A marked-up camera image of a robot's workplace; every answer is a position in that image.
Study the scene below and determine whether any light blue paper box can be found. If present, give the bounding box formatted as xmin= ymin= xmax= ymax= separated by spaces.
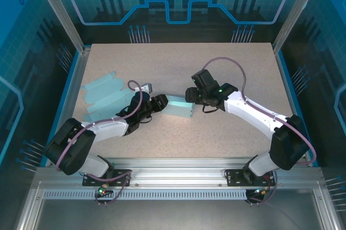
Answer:
xmin=161 ymin=94 xmax=195 ymax=119
xmin=81 ymin=70 xmax=136 ymax=123

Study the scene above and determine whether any aluminium mounting beam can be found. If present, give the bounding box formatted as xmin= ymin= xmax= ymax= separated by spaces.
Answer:
xmin=32 ymin=157 xmax=325 ymax=190

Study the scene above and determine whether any blue table edge strip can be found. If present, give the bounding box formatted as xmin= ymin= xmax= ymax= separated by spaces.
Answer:
xmin=275 ymin=51 xmax=319 ymax=167

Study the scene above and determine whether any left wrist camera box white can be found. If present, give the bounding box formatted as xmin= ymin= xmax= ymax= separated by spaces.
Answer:
xmin=139 ymin=83 xmax=154 ymax=94

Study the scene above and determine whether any aluminium side rail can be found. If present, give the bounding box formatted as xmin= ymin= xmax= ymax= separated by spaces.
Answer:
xmin=50 ymin=47 xmax=91 ymax=167

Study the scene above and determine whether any slotted metal cable duct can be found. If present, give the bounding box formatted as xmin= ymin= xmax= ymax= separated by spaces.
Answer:
xmin=42 ymin=189 xmax=251 ymax=201

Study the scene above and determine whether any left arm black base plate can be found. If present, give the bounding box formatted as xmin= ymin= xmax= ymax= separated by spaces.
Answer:
xmin=82 ymin=168 xmax=132 ymax=187

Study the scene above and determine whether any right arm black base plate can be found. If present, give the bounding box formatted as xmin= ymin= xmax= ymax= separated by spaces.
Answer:
xmin=225 ymin=168 xmax=276 ymax=187

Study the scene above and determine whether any metal bottom frame tray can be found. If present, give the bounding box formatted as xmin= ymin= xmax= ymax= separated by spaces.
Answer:
xmin=16 ymin=181 xmax=335 ymax=230

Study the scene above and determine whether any aluminium frame post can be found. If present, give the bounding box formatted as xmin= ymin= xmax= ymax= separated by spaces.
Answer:
xmin=29 ymin=0 xmax=91 ymax=54
xmin=271 ymin=0 xmax=325 ymax=54

